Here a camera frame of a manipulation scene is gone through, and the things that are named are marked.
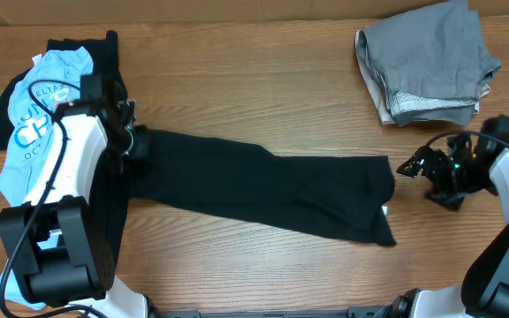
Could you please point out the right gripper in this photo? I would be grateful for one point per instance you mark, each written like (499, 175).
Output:
(435, 157)

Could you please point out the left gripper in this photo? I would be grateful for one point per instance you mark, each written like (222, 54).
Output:
(143, 146)

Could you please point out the black t-shirt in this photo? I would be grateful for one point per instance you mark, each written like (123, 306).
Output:
(330, 197)

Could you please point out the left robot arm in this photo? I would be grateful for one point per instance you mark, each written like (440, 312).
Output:
(56, 248)

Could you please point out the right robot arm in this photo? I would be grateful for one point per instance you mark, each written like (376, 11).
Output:
(485, 288)

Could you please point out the folded grey shorts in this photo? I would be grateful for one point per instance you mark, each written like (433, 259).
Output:
(437, 52)

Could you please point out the light blue printed t-shirt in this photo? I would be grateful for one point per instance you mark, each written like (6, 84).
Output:
(54, 79)

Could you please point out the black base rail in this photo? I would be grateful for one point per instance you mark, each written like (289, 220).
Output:
(351, 312)

